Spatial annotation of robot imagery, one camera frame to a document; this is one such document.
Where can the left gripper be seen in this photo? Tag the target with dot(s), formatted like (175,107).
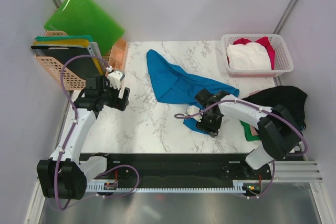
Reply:
(122,103)

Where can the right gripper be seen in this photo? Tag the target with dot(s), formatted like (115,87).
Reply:
(211,129)

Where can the blue t-shirt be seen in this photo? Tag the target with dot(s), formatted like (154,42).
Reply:
(173,85)

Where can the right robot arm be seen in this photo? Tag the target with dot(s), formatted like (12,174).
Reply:
(278,132)

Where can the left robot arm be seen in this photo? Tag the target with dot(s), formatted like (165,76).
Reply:
(62,176)

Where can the green folded t-shirt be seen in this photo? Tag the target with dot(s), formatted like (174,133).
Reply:
(248,136)

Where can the pink folded t-shirt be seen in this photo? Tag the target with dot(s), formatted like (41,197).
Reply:
(252,129)

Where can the orange file rack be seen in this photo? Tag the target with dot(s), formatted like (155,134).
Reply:
(53,67)

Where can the yellow folder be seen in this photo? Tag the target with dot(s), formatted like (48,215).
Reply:
(84,43)

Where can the white plastic basket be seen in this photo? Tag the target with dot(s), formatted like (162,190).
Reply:
(283,60)

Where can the teal folder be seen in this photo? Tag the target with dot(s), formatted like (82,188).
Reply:
(54,38)

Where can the black folded t-shirt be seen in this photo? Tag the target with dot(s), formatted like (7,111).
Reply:
(290,97)

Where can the green plastic board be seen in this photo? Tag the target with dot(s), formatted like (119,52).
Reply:
(86,17)

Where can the red t-shirt in basket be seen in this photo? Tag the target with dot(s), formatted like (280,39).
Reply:
(264,42)

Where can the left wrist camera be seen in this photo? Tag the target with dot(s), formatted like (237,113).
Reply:
(115,79)

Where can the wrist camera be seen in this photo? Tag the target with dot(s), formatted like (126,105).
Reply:
(115,79)
(193,112)

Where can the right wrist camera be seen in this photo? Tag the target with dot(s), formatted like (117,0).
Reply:
(193,112)

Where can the white cable duct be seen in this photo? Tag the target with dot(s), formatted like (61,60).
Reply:
(105,186)

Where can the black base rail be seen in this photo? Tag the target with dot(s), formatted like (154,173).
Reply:
(181,170)

